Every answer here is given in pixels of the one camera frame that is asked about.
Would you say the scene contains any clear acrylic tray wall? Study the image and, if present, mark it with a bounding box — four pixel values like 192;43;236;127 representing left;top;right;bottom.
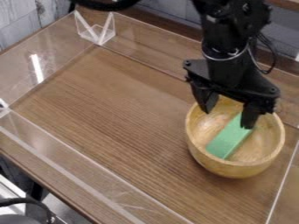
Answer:
0;12;299;224

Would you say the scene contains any clear acrylic corner bracket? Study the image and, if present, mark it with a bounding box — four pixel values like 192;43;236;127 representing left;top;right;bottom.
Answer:
73;10;116;46

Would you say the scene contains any black cable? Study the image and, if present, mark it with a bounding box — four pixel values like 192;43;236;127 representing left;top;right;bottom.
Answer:
0;197;57;224

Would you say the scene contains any green rectangular block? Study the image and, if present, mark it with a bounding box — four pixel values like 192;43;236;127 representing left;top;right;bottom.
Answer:
206;114;252;159

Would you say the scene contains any brown wooden bowl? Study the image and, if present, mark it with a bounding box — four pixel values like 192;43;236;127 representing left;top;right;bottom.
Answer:
184;97;286;179

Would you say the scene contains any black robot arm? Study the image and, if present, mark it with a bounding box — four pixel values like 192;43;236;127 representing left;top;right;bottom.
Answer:
183;0;280;130

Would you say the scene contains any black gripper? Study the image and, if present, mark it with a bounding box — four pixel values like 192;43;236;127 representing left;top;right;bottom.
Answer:
183;47;280;130

